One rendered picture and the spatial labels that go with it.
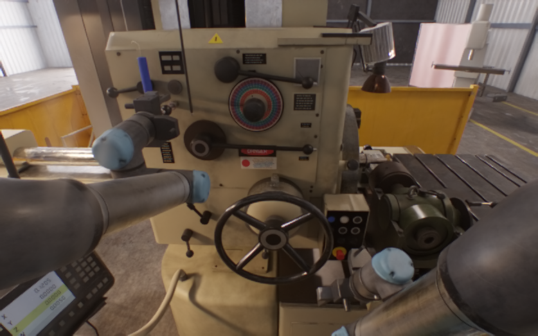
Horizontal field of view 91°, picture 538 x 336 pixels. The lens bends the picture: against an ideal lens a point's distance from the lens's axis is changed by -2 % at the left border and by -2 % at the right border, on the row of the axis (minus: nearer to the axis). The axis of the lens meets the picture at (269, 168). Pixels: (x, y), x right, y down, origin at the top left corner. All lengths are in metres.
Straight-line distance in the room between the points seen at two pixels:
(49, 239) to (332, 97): 0.79
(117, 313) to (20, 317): 1.55
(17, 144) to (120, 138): 1.39
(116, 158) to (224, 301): 1.16
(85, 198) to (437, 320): 0.40
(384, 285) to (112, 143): 0.63
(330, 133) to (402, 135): 2.92
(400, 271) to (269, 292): 1.08
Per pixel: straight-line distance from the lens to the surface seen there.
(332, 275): 1.71
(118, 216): 0.40
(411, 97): 3.70
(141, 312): 2.47
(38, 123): 3.75
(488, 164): 2.51
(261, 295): 1.61
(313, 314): 1.65
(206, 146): 0.90
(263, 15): 1.52
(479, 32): 6.89
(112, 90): 1.00
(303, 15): 1.53
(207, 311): 1.70
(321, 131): 0.93
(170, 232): 1.26
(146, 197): 0.45
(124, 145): 0.62
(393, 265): 0.64
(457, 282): 0.32
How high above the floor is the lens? 1.89
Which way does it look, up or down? 28 degrees down
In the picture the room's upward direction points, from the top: 1 degrees counter-clockwise
